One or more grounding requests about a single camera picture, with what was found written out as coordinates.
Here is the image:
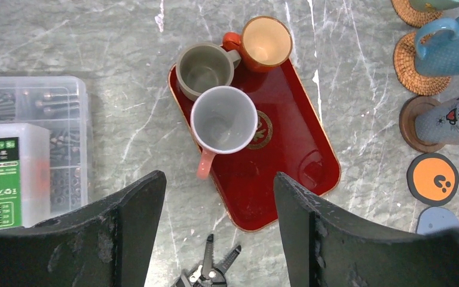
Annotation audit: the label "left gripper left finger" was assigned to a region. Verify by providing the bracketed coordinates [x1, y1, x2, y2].
[0, 170, 167, 286]

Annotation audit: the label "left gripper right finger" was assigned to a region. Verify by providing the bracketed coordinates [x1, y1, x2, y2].
[273, 172, 459, 286]

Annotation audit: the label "blue rubber coaster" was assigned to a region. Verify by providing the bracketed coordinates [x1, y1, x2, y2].
[415, 207, 459, 235]

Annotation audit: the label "orange black rubber coaster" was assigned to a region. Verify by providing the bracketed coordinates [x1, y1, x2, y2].
[406, 152, 459, 206]

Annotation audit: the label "dark wood coaster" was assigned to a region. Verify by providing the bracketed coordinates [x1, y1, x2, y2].
[399, 96, 445, 153]

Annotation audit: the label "dark blue white mug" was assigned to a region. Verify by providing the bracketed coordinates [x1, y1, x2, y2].
[415, 97, 459, 145]

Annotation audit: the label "woven rattan coaster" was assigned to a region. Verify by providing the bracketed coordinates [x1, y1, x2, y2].
[391, 0, 443, 28]
[393, 32, 451, 96]

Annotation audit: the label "teal green cup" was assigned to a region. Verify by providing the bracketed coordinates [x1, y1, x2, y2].
[409, 0, 459, 12]

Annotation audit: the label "grey olive cup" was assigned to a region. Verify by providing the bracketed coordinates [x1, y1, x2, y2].
[176, 42, 241, 102]

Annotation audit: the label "orange red cup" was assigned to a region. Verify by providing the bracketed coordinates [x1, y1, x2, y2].
[222, 16, 293, 73]

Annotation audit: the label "red tray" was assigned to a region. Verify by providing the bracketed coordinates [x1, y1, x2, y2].
[167, 55, 342, 233]

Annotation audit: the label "green labelled screwdriver box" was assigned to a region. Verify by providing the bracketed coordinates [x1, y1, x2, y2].
[0, 123, 51, 229]

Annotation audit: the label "clear plastic screw box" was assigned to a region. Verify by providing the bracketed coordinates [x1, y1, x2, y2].
[0, 76, 93, 216]

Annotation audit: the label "black handled pliers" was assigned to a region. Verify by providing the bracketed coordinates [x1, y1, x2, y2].
[173, 234, 241, 287]

